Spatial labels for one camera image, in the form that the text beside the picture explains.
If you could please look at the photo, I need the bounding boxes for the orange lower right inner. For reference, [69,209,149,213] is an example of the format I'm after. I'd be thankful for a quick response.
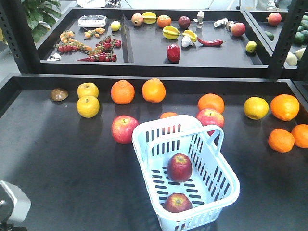
[268,129,295,153]

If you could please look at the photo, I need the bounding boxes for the small orange centre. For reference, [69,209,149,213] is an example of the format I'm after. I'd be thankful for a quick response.
[160,112,178,119]

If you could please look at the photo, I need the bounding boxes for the black wooden produce display table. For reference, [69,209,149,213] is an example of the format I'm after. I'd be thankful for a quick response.
[0,74,308,231]

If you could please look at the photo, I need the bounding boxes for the orange back left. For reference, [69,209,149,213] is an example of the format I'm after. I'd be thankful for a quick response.
[111,80,135,105]

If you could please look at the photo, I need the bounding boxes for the light blue plastic basket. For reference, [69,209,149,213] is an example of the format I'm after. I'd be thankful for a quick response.
[132,115,240,231]

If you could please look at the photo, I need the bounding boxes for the green potted plant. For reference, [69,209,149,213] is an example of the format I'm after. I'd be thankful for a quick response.
[21,0,61,43]

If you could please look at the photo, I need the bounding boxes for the yellow round pear front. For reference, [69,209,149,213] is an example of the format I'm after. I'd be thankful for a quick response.
[76,96,100,118]

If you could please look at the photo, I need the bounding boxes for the yellow round pear rear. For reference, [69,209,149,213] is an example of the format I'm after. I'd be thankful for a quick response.
[77,82,99,98]

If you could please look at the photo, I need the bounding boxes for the red apple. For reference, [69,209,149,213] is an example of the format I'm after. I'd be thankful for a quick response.
[111,115,139,144]
[163,193,193,213]
[196,108,225,128]
[167,153,192,182]

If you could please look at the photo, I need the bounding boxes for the orange behind centre apple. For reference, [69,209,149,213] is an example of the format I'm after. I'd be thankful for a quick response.
[198,93,225,114]

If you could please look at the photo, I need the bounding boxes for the black upper produce tray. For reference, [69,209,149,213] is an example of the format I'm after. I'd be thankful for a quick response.
[36,7,308,79]

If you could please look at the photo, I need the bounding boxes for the red bell pepper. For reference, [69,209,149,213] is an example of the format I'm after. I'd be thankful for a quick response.
[167,44,180,63]

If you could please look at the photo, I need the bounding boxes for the yellow round pear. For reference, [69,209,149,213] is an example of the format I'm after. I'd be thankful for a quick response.
[77,82,99,98]
[76,96,100,118]

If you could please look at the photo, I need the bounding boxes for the large orange far right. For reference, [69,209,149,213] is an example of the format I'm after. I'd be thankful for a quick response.
[270,94,300,121]

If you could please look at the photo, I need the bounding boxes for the red chili pepper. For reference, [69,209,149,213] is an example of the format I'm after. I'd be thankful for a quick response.
[197,37,225,47]

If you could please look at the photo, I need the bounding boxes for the orange lower right outer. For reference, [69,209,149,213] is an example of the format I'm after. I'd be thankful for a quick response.
[291,124,308,148]

